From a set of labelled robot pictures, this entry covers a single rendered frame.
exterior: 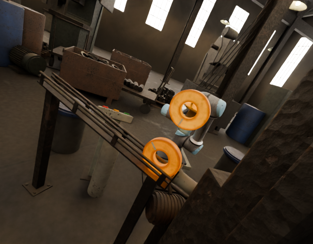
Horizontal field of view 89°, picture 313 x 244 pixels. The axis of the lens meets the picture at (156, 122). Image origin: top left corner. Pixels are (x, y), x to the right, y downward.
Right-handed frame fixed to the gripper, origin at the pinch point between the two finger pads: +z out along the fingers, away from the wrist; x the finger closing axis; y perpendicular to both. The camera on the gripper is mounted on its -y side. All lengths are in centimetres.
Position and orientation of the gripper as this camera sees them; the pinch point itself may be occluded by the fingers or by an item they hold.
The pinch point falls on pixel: (191, 105)
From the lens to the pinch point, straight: 63.0
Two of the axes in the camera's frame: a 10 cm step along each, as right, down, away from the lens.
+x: 8.3, 4.8, -2.8
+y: 4.7, -8.8, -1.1
